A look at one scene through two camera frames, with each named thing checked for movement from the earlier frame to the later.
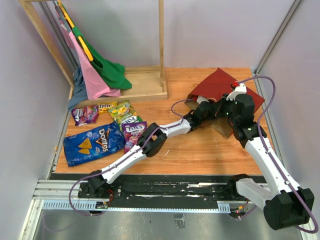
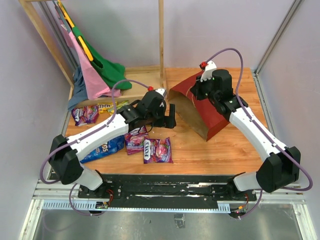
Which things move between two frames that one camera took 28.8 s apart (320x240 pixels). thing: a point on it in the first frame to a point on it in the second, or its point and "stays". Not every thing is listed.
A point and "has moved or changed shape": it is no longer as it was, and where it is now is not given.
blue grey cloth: (79, 89) stays
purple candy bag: (84, 115) stays
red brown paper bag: (219, 84) has moved or changed shape
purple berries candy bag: (131, 131) stays
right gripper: (218, 112) to (196, 87)
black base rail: (96, 189) stays
